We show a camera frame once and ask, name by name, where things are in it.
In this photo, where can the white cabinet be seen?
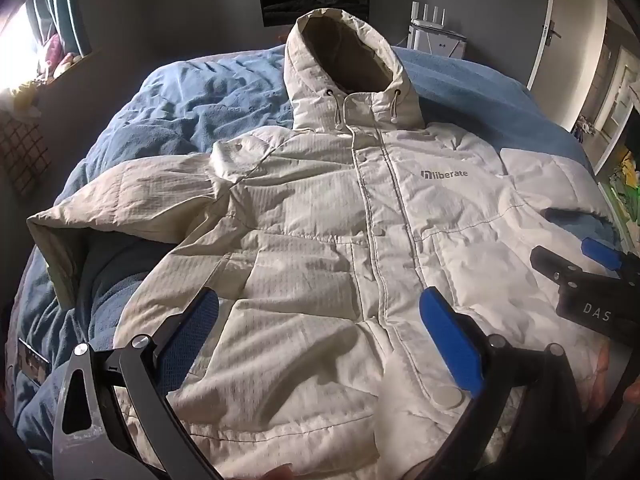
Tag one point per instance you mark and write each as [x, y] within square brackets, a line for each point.
[440, 40]

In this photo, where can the pink plush toy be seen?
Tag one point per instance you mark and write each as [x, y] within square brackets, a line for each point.
[51, 52]

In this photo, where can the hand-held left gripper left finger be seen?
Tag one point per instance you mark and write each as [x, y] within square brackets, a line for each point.
[192, 332]

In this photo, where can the person's right hand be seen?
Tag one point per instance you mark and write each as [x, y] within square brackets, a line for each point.
[605, 370]

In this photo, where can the white door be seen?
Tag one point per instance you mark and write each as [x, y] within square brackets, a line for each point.
[575, 35]

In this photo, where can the blue fleece blanket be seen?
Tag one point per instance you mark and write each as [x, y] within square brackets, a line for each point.
[200, 105]

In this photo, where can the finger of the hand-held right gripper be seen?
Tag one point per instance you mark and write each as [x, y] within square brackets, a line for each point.
[550, 262]
[600, 254]

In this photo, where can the cream hooded puffer jacket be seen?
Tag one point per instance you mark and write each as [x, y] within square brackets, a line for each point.
[310, 240]

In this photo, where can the green and yellow clutter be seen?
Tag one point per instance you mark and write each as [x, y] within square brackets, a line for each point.
[625, 175]

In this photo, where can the yellow plush toy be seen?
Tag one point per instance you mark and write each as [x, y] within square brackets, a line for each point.
[25, 97]

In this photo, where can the teal curtain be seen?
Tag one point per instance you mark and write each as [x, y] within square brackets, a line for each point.
[60, 5]

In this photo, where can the black grid pattern cushion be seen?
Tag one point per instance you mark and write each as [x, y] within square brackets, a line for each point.
[25, 155]

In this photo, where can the white router with antennas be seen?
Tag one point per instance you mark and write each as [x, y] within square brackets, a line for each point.
[429, 12]

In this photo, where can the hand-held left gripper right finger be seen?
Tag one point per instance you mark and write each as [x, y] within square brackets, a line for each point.
[450, 340]

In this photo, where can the dark flat booklet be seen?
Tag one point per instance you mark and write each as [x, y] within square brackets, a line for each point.
[32, 362]

